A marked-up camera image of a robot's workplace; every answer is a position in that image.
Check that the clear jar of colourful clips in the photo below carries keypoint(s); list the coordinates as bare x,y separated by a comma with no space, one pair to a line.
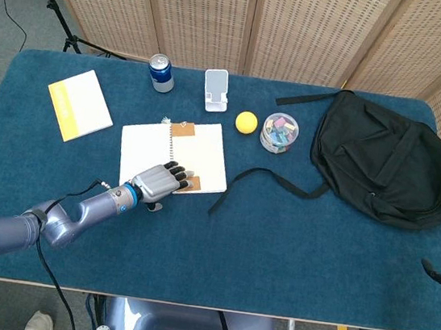
279,134

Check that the white sneaker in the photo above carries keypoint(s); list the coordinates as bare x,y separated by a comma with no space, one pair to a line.
39,324

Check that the rattan folding screen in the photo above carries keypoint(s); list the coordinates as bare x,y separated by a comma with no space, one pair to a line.
208,9

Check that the black backpack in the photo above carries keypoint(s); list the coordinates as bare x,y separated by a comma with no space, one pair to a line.
387,162

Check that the white phone stand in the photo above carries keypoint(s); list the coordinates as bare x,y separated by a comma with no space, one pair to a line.
216,85

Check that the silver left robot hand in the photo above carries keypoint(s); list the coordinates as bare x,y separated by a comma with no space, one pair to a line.
157,181

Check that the yellow and white book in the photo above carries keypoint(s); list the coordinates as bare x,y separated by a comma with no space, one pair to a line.
82,106

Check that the blue soda can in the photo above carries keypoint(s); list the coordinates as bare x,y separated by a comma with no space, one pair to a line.
162,76

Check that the black tripod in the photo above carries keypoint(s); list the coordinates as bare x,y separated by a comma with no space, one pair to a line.
59,15

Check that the white spiral notebook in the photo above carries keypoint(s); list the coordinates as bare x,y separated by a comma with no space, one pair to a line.
145,151

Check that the blue table mat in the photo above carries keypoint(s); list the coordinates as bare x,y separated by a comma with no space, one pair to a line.
233,256

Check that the yellow ball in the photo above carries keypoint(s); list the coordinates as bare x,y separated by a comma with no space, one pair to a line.
246,122

